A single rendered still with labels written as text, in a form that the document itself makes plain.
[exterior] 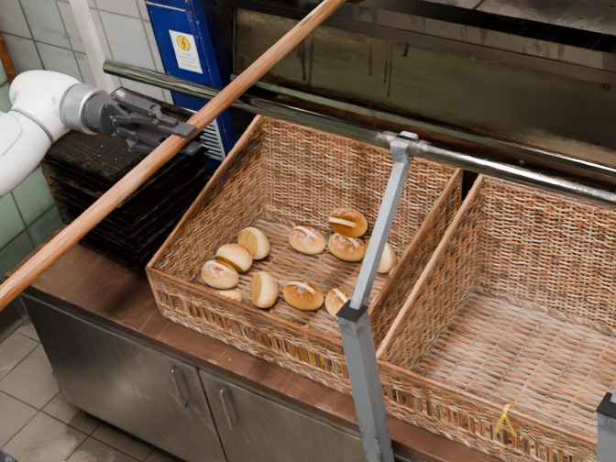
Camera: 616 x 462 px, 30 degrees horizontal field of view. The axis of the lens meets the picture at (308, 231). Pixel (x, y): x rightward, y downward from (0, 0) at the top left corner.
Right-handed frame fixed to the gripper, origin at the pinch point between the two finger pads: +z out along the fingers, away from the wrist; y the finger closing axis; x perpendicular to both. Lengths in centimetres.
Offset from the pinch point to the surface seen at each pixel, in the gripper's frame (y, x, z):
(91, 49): 30, -52, -83
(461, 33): 3, -53, 28
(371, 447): 59, 7, 37
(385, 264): 56, -37, 14
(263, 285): 54, -18, -6
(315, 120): 2.3, -16.2, 18.4
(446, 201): 39, -43, 27
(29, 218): 93, -41, -123
